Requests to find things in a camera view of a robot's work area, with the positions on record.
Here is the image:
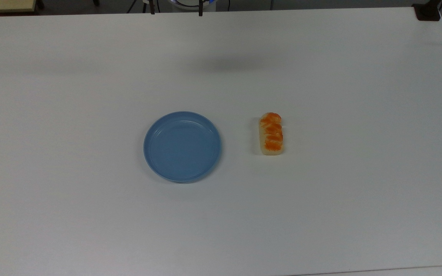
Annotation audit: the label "toy bread with orange glaze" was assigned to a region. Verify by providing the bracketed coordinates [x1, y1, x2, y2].
[259, 112, 285, 156]

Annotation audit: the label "white robot base, blue light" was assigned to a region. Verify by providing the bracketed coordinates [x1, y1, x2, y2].
[167, 0, 217, 13]

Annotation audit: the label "blue round plastic plate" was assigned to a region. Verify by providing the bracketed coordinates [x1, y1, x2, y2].
[143, 111, 222, 183]

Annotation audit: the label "black tripod legs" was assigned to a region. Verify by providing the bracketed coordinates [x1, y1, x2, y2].
[127, 0, 148, 14]

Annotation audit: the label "beige wooden furniture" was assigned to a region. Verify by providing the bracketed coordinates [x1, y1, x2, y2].
[0, 0, 38, 15]

